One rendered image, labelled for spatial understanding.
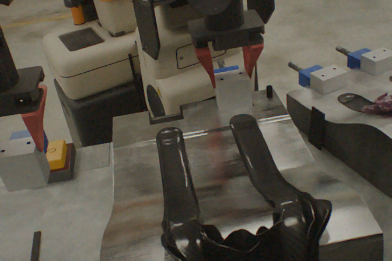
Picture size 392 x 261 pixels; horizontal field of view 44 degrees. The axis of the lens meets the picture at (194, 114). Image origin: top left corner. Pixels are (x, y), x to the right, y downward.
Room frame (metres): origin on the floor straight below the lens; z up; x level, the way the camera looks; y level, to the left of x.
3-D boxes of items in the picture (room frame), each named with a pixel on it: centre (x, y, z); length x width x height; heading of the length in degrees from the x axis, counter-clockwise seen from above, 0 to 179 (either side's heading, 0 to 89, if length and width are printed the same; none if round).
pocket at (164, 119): (0.65, 0.04, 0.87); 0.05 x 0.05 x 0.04; 3
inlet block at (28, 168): (0.56, 0.22, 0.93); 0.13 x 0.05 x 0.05; 2
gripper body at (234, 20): (0.66, -0.06, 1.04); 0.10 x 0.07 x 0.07; 93
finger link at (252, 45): (0.66, -0.08, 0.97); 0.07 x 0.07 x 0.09; 3
